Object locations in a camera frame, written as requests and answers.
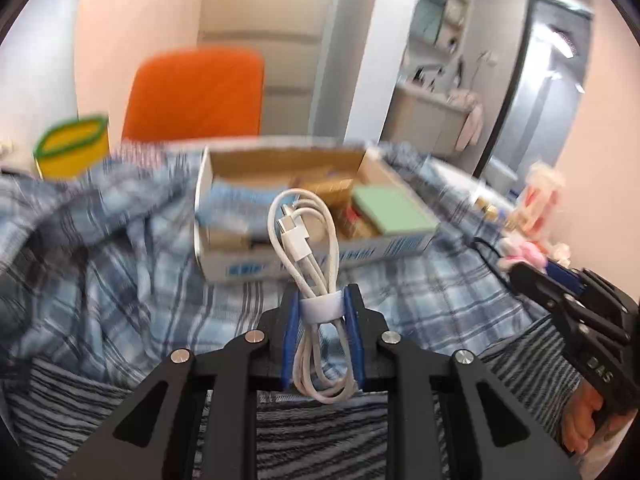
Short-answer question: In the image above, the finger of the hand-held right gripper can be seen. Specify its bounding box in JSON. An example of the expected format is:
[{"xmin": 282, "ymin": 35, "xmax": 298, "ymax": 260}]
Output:
[
  {"xmin": 546, "ymin": 259, "xmax": 640, "ymax": 313},
  {"xmin": 508, "ymin": 262, "xmax": 632, "ymax": 347}
]

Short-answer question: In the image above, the black cable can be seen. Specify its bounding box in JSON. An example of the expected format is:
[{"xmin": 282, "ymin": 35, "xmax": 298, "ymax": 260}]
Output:
[{"xmin": 472, "ymin": 237, "xmax": 512, "ymax": 282}]

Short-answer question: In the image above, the blue face mask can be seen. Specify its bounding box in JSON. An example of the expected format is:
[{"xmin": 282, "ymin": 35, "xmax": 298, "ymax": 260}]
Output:
[{"xmin": 195, "ymin": 182, "xmax": 287, "ymax": 227}]

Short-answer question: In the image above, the black door frame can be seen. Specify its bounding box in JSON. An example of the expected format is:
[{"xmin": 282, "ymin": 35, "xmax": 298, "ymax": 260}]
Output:
[{"xmin": 472, "ymin": 0, "xmax": 594, "ymax": 179}]

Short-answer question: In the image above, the grey striped cloth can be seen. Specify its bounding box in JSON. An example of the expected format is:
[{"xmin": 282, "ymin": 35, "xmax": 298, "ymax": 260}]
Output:
[{"xmin": 10, "ymin": 317, "xmax": 601, "ymax": 480}]

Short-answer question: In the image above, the white toilet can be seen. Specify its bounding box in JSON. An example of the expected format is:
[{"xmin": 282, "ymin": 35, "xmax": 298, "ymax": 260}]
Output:
[{"xmin": 487, "ymin": 154, "xmax": 519, "ymax": 191}]

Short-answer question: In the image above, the beige refrigerator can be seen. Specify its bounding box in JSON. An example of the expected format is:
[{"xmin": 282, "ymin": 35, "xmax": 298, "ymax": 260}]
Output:
[{"xmin": 197, "ymin": 0, "xmax": 332, "ymax": 137}]

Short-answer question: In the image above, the beige vanity cabinet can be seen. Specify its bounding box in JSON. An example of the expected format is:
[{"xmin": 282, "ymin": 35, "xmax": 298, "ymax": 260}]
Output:
[{"xmin": 382, "ymin": 82, "xmax": 469, "ymax": 159}]

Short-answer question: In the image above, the white plastic bag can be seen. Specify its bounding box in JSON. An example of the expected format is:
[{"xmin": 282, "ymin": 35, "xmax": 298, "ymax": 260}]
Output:
[{"xmin": 509, "ymin": 160, "xmax": 567, "ymax": 242}]

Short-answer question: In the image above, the blue plaid cloth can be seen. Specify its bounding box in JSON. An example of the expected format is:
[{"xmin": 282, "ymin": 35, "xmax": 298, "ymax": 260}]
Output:
[{"xmin": 0, "ymin": 140, "xmax": 553, "ymax": 378}]

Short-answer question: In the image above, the person's right hand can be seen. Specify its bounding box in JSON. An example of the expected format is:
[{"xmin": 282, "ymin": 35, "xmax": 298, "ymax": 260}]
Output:
[{"xmin": 562, "ymin": 384, "xmax": 622, "ymax": 454}]

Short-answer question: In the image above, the beige towel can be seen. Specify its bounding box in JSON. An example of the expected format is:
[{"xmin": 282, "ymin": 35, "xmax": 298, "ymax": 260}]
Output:
[{"xmin": 449, "ymin": 89, "xmax": 484, "ymax": 152}]

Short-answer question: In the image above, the bathroom mirror cabinet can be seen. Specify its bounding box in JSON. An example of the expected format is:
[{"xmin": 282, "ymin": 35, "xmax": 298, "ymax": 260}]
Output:
[{"xmin": 409, "ymin": 0, "xmax": 471, "ymax": 56}]

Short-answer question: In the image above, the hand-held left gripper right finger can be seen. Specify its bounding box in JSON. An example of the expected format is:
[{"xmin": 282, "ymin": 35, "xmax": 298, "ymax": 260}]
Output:
[{"xmin": 342, "ymin": 284, "xmax": 581, "ymax": 480}]

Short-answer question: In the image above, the green pad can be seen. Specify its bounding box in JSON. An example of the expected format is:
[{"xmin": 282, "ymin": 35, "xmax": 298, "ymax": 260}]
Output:
[{"xmin": 351, "ymin": 184, "xmax": 439, "ymax": 235}]

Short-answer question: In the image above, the pink plush item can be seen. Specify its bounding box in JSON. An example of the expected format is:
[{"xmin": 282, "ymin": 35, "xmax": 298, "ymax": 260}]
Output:
[{"xmin": 500, "ymin": 240, "xmax": 549, "ymax": 269}]

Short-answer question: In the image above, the white charging cable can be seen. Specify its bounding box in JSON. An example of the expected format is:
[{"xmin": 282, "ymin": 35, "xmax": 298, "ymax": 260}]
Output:
[{"xmin": 267, "ymin": 188, "xmax": 359, "ymax": 405}]

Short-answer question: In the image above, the yellow bin with green rim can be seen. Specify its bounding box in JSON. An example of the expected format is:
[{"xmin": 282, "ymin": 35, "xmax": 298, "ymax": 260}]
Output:
[{"xmin": 32, "ymin": 115, "xmax": 111, "ymax": 180}]

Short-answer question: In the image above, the orange chair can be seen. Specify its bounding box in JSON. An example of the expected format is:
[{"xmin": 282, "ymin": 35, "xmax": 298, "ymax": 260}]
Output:
[{"xmin": 121, "ymin": 48, "xmax": 266, "ymax": 142}]

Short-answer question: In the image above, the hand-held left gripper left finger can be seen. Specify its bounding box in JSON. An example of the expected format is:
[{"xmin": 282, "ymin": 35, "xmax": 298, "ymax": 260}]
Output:
[{"xmin": 57, "ymin": 290, "xmax": 303, "ymax": 480}]

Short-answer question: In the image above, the cardboard box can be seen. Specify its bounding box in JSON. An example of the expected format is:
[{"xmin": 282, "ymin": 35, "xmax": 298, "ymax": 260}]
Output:
[{"xmin": 194, "ymin": 146, "xmax": 442, "ymax": 282}]

